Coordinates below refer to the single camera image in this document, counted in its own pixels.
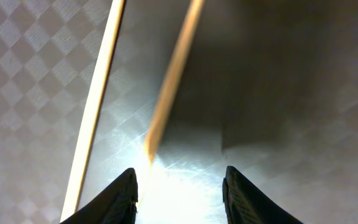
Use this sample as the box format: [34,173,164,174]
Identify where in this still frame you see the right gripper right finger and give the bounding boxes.
[223,166,301,224]

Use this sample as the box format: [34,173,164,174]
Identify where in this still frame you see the wooden chopstick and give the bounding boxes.
[60,0,125,222]
[144,0,204,166]

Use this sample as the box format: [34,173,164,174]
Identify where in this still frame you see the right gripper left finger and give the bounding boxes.
[61,168,138,224]

